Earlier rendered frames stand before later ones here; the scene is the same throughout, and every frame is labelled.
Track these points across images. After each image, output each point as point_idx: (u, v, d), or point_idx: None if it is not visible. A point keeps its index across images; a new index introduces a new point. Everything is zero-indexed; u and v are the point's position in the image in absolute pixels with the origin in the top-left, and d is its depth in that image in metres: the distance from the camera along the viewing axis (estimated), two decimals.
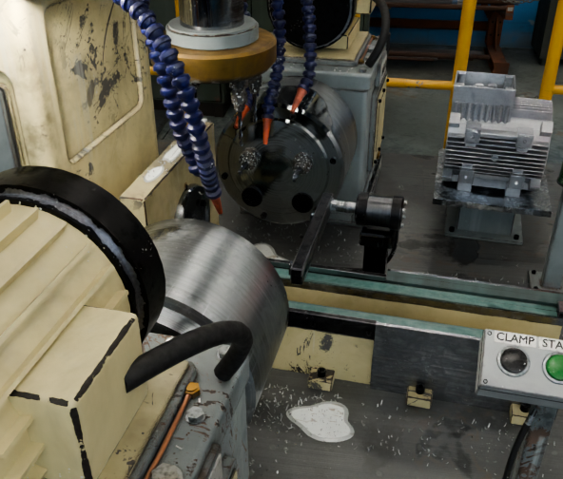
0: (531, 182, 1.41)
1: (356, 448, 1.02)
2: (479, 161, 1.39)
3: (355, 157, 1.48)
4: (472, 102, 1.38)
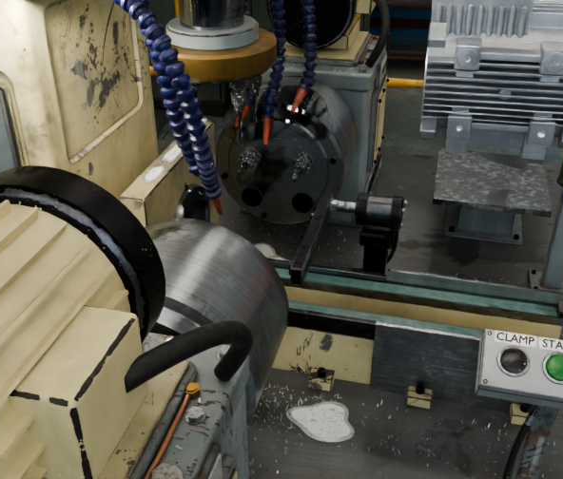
0: None
1: (356, 448, 1.02)
2: (480, 100, 0.85)
3: (355, 157, 1.48)
4: (464, 3, 0.84)
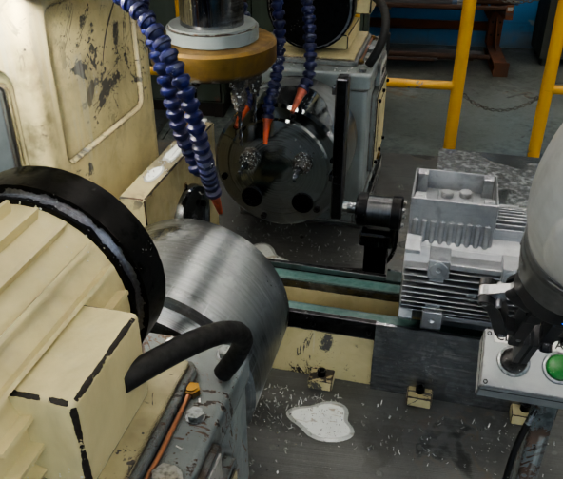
0: None
1: (356, 448, 1.02)
2: (449, 301, 0.99)
3: (355, 157, 1.48)
4: (436, 220, 0.97)
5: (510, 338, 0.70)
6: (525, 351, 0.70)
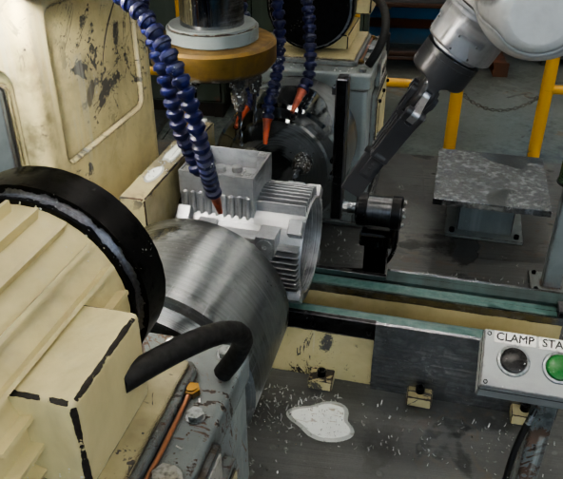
0: (288, 294, 1.08)
1: (356, 448, 1.02)
2: None
3: (355, 157, 1.48)
4: (203, 191, 1.05)
5: (376, 168, 0.92)
6: (378, 170, 0.94)
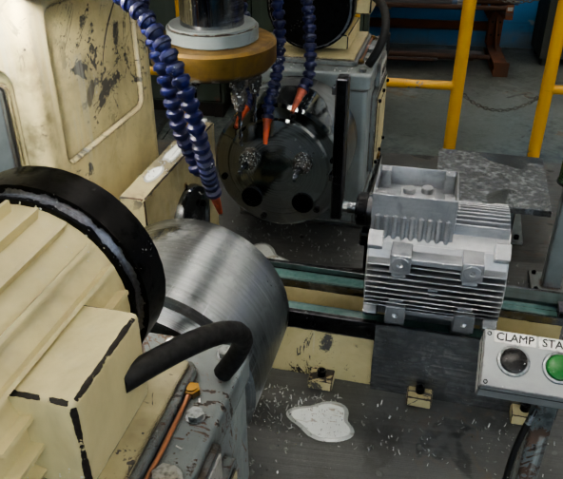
0: (483, 321, 1.02)
1: (356, 448, 1.02)
2: (412, 296, 1.00)
3: (355, 157, 1.48)
4: (397, 215, 0.98)
5: None
6: None
